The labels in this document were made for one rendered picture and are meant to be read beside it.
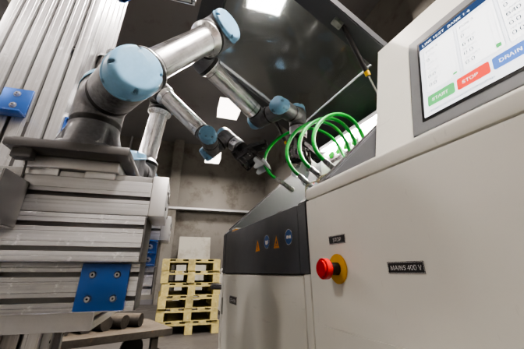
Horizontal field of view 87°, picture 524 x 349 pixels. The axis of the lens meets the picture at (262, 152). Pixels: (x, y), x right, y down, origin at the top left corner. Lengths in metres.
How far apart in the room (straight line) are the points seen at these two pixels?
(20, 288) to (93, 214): 0.18
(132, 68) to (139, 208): 0.30
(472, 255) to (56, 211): 0.68
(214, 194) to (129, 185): 8.61
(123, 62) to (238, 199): 8.79
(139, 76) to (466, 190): 0.61
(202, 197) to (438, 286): 8.88
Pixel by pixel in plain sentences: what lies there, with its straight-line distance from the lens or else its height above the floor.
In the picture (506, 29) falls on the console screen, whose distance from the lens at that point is 0.81.
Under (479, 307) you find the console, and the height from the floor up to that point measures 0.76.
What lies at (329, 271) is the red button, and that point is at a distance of 0.54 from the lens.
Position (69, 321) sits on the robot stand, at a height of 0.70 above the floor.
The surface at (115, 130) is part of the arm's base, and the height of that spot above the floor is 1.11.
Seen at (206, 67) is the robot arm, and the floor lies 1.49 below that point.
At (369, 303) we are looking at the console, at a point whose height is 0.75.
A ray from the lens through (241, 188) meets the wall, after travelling 9.45.
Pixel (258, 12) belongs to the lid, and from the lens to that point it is 1.33.
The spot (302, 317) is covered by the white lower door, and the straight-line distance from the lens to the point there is 0.70.
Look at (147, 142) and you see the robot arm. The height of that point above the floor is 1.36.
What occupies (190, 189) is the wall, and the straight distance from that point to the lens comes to 9.22.
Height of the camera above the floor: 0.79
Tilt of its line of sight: 24 degrees up
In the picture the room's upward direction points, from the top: straight up
